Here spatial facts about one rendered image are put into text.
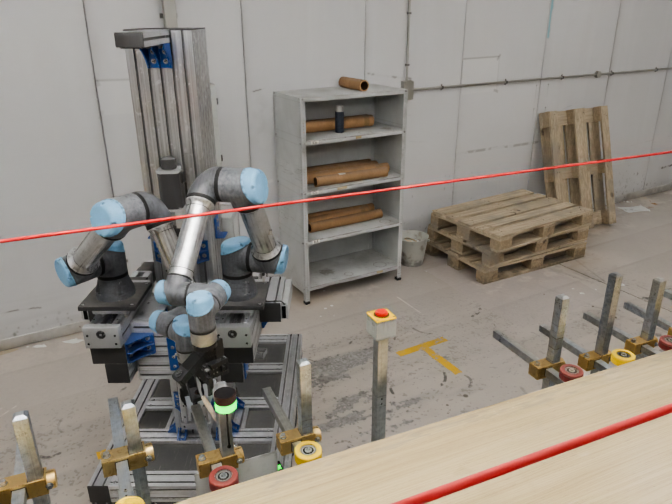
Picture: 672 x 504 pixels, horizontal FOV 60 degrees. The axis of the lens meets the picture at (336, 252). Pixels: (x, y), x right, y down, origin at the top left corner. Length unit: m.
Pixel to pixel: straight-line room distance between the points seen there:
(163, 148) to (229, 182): 0.54
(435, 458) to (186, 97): 1.53
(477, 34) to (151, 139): 3.68
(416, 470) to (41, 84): 3.19
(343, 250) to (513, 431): 3.36
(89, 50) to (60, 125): 0.50
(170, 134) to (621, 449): 1.87
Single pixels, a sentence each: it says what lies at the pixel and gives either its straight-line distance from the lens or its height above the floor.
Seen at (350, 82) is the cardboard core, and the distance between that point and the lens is 4.48.
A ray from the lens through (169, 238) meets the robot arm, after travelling 2.07.
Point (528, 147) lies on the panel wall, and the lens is 6.21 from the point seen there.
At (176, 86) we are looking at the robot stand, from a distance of 2.36.
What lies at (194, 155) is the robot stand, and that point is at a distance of 2.39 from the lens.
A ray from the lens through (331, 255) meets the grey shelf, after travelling 5.01.
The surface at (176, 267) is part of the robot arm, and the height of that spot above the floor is 1.37.
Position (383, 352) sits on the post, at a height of 1.09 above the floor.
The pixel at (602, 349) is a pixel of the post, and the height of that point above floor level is 0.86.
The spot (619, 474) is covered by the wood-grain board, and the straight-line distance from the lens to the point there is 1.90.
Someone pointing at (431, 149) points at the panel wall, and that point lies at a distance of 5.35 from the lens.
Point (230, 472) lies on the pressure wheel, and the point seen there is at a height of 0.90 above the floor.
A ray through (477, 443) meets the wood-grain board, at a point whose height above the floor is 0.90.
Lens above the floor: 2.08
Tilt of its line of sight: 22 degrees down
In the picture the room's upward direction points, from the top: straight up
